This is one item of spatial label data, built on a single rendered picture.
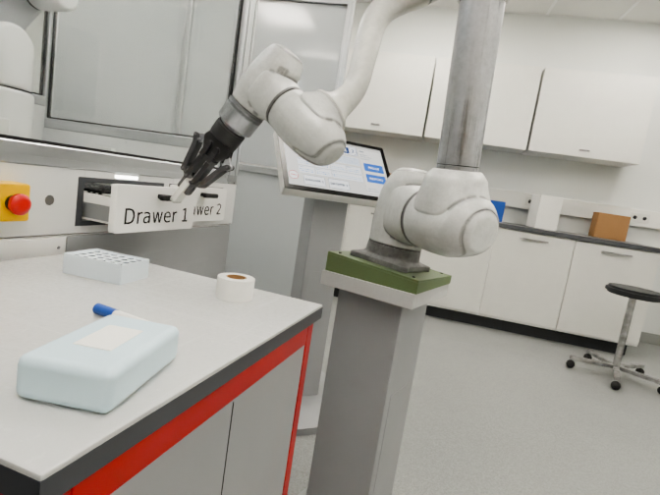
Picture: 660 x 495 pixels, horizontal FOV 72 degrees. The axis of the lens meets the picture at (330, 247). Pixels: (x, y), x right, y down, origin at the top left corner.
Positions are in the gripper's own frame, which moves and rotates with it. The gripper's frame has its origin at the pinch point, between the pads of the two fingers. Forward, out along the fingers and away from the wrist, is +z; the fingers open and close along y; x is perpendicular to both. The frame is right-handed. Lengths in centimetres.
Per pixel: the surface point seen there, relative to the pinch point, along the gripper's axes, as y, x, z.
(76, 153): 16.8, 16.0, 5.4
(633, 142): -100, -350, -166
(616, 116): -75, -348, -172
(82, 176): 14.2, 13.5, 9.5
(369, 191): -15, -94, -19
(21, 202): 5.3, 33.6, 9.5
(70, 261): -7.6, 30.4, 12.2
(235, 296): -33.5, 22.7, -4.4
